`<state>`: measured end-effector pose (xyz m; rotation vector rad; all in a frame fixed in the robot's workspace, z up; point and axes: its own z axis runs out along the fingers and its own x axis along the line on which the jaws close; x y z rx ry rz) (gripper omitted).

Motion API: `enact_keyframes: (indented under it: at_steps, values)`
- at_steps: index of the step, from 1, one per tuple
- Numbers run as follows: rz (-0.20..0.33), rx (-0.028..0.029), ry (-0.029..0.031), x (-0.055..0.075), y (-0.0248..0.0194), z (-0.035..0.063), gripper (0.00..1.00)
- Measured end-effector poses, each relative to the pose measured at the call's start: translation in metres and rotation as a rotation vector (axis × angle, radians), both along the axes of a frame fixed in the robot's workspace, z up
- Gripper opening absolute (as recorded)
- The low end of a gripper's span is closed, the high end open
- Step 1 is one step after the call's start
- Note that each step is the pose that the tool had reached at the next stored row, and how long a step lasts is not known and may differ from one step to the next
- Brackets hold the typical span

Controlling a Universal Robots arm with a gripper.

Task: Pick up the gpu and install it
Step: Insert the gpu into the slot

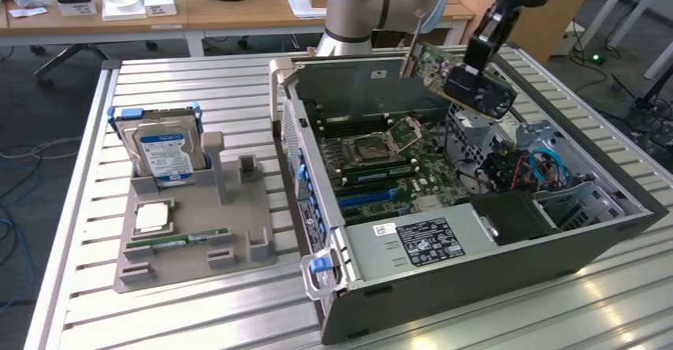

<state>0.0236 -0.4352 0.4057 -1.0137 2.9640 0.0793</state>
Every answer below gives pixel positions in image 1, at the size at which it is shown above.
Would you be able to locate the green graphics card black cooler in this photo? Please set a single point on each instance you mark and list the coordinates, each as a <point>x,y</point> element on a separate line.
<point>473,94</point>

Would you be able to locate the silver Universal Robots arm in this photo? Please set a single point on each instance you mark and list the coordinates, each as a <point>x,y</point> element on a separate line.
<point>357,19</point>

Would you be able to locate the wooden cabinet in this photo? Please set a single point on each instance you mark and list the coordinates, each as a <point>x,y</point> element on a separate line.
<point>552,30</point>

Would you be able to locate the device with green light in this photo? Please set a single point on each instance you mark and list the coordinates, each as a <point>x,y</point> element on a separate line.
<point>596,57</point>

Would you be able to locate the tall metal disk bay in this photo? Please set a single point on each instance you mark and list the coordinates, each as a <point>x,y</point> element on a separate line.
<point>473,145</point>

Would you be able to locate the metal socket cover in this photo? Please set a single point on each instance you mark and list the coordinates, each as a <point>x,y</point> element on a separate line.
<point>406,133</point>

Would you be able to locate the CPU socket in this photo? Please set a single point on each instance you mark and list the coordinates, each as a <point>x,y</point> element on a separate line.
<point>370,149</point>

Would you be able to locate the green motherboard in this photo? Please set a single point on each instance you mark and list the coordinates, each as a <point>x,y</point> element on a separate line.
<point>436,176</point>

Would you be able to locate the black floor stand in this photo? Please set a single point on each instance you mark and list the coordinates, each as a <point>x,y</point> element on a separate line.
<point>652,90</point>

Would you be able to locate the stack of white papers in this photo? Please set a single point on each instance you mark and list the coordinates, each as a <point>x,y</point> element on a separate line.
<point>305,5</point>

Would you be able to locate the small silver chipset heatsink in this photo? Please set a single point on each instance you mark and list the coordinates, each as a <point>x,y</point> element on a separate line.
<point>429,204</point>

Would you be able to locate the long expansion slot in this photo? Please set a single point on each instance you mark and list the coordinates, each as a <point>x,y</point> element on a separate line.
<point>368,189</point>
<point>365,199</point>

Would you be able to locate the black fan shroud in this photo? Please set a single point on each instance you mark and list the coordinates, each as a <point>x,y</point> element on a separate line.
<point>514,216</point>

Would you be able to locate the low metal disk bay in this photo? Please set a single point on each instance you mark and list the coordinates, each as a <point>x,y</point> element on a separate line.
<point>578,208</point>

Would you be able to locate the blue card retention clip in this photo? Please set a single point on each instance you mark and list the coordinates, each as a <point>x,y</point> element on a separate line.
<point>315,210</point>
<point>303,172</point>
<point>309,191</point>

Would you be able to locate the wooden office desk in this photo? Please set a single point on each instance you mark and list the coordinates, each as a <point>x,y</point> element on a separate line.
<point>52,23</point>
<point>236,11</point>

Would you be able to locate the grey power supply unit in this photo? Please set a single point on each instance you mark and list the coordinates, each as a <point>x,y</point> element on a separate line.
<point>378,247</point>

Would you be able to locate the black back panel label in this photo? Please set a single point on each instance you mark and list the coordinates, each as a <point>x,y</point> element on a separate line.
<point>311,224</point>

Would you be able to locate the dark grey PC case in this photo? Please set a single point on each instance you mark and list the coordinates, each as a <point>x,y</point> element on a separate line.
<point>473,287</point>

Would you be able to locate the blue case latch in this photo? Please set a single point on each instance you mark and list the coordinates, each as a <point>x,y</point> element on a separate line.
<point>317,266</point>

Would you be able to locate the plain white box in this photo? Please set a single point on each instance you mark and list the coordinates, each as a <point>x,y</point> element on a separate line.
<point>160,5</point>

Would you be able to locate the hard disk with blue rails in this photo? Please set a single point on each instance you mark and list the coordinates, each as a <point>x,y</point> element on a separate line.
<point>163,157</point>

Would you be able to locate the silver CPU chip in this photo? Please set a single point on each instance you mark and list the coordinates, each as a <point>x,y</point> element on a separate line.
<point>152,218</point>

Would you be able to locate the green RAM stick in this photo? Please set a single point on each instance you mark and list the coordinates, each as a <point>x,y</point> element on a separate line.
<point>173,240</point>

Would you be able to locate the grey parts rack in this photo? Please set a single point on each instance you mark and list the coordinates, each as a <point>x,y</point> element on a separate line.
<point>179,263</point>

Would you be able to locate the white box with black top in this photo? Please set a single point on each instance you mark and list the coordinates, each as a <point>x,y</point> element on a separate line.
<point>76,5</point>

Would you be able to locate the black office chair base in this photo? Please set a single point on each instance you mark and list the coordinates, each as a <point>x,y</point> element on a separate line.
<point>57,60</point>

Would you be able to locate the small paper slip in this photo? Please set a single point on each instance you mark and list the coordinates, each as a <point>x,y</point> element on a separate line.
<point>25,12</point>

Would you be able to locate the white table frame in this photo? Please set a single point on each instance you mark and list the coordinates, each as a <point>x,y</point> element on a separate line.
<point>662,60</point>

